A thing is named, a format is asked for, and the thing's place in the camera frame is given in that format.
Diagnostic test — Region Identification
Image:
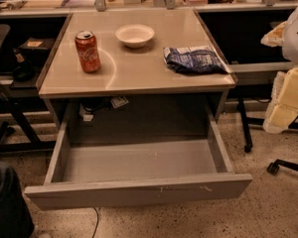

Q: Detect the black floor cable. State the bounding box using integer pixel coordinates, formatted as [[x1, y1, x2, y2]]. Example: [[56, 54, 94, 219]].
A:
[[91, 207, 100, 238]]

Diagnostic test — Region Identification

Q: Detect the white bowl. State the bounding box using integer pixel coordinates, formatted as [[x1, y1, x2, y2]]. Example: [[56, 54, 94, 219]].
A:
[[115, 24, 155, 49]]

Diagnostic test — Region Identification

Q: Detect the red coke can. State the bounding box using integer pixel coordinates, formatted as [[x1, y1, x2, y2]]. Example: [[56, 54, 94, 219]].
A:
[[74, 30, 100, 73]]

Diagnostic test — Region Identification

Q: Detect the white tag under tabletop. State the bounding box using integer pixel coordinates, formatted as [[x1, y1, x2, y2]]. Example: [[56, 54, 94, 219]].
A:
[[110, 96, 129, 108]]

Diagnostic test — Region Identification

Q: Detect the black chair base right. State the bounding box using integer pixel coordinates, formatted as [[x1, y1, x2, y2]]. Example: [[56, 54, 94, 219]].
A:
[[267, 159, 298, 175]]

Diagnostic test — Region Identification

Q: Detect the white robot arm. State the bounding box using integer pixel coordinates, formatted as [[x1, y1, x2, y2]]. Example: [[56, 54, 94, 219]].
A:
[[260, 7, 298, 134]]

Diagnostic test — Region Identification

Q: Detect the dark trouser leg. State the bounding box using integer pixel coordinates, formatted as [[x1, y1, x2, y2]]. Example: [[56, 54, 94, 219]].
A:
[[0, 161, 34, 238]]

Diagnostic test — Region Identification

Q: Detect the grey cabinet with tan top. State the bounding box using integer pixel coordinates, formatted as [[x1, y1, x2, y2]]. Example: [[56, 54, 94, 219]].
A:
[[39, 9, 235, 132]]

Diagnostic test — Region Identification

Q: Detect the grey open top drawer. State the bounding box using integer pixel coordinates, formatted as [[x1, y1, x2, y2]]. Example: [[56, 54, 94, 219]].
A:
[[25, 103, 252, 210]]

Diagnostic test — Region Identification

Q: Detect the blue chip bag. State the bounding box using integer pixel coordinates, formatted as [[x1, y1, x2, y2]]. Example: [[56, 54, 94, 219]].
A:
[[163, 46, 227, 74]]

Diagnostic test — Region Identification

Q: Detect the black bag under desk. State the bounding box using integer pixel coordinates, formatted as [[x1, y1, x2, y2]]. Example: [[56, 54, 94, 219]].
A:
[[13, 49, 35, 81]]

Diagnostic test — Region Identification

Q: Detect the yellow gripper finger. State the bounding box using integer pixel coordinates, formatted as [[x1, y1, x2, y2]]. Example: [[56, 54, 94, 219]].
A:
[[263, 71, 298, 134], [270, 64, 298, 114]]

